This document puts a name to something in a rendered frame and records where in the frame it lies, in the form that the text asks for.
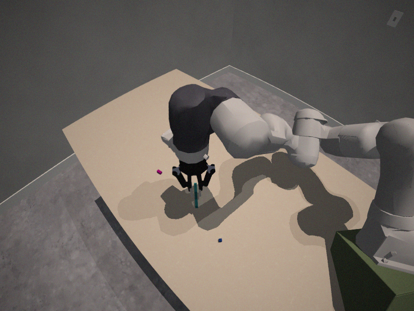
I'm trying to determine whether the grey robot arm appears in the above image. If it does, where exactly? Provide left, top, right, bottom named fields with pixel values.
left=161, top=84, right=414, bottom=274

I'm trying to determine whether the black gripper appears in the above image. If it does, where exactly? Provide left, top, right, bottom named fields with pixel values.
left=172, top=159, right=215, bottom=197

